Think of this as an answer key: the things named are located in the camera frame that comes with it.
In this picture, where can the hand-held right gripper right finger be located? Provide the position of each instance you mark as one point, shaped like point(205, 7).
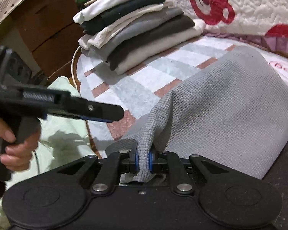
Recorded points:
point(150, 160)

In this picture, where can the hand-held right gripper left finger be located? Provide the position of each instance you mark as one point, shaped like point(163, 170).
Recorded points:
point(134, 159)

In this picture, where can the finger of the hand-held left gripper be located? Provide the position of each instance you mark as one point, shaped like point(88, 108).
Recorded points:
point(98, 110)

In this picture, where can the grey knit garment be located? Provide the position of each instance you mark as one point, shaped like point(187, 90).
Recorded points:
point(218, 115)

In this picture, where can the stack of folded clothes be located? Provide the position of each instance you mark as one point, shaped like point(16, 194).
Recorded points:
point(134, 40)

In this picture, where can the person's left hand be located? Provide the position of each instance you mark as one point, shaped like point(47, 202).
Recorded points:
point(19, 153)

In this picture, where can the light green blanket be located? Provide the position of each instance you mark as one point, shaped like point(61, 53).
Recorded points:
point(62, 129)

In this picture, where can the checkered round rug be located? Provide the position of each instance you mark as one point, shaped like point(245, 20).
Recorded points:
point(134, 83)

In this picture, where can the brown wooden drawer cabinet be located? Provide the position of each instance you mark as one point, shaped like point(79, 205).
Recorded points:
point(50, 28)

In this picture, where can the bear print quilt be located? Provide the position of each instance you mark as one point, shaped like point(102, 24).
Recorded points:
point(254, 4)

